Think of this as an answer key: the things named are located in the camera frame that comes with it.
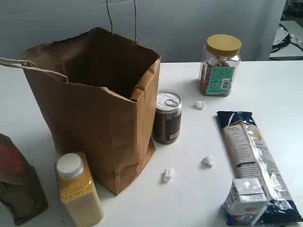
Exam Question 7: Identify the dark blue noodle package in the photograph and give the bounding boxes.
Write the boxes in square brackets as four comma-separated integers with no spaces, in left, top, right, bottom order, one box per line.
[217,111,303,224]

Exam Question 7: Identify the white background table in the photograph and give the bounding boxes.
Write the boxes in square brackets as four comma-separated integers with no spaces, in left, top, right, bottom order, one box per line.
[269,20,303,61]

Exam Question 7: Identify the white piece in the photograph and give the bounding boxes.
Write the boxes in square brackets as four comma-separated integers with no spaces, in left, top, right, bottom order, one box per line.
[195,100,205,110]
[162,167,175,183]
[202,155,214,168]

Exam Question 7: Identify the black background cable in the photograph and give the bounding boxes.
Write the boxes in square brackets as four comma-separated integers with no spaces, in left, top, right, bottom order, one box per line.
[270,22,303,54]

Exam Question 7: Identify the small white milk carton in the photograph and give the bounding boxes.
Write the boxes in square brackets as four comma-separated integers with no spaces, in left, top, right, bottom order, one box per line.
[222,178,268,226]

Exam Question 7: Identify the dark pull-tab can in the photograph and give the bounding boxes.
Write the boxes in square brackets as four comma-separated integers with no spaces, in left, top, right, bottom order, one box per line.
[152,89,182,144]

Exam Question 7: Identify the yellow-lid nut jar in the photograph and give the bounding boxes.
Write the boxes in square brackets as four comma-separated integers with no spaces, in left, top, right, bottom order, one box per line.
[199,34,242,96]

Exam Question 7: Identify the brown red paper pouch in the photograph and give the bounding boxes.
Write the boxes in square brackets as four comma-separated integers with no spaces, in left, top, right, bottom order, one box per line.
[0,134,48,226]

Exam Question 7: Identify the large brown paper bag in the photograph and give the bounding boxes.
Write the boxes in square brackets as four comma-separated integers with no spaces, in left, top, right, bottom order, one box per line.
[0,27,160,195]

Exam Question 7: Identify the yellow grain plastic bottle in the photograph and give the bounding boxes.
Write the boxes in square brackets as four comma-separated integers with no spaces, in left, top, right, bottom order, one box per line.
[55,152,104,227]

